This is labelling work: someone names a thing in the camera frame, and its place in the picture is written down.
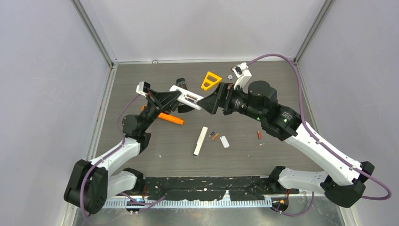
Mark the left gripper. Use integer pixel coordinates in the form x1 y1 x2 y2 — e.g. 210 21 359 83
140 89 184 132

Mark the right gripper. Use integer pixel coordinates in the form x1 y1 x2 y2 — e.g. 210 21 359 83
197 81 265 122

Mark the white remote control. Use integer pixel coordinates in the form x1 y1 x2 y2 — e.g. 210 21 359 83
169 85 204 110

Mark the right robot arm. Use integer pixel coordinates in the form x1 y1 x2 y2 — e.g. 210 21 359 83
198 81 374 208

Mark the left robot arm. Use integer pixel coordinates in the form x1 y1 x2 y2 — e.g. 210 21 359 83
64 89 181 214

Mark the orange toy microphone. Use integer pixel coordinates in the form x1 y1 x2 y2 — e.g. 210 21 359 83
158 113 184 125

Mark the black metronome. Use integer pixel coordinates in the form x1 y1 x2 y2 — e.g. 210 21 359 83
175 78 194 113

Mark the long white box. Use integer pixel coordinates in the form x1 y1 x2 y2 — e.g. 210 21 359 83
193 127 208 157

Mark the white battery cover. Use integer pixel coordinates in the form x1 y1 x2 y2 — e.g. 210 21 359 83
220 136 230 148

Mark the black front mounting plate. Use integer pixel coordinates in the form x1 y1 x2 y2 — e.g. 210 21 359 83
141 176 299 201

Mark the yellow triangle bracket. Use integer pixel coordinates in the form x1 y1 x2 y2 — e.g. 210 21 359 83
201 71 222 91

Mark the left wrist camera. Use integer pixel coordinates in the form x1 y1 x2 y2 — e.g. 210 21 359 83
136 81 151 97

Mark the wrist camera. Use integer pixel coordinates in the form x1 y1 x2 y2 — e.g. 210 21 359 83
231 62 252 90
136 81 151 97

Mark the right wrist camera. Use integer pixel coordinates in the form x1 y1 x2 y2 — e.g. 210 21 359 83
231 62 252 90

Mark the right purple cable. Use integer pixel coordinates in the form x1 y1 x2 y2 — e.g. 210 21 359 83
246 53 392 218

